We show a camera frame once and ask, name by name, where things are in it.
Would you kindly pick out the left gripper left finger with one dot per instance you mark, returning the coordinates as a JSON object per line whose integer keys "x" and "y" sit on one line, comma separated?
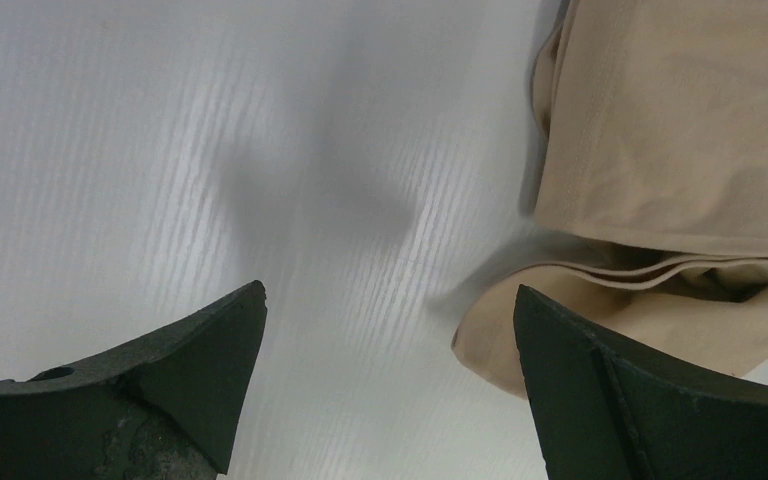
{"x": 165, "y": 405}

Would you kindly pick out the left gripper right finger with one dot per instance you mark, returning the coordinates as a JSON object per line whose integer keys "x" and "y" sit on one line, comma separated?
{"x": 608, "y": 407}

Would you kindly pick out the beige t shirt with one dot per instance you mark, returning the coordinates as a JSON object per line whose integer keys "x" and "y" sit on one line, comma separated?
{"x": 656, "y": 120}

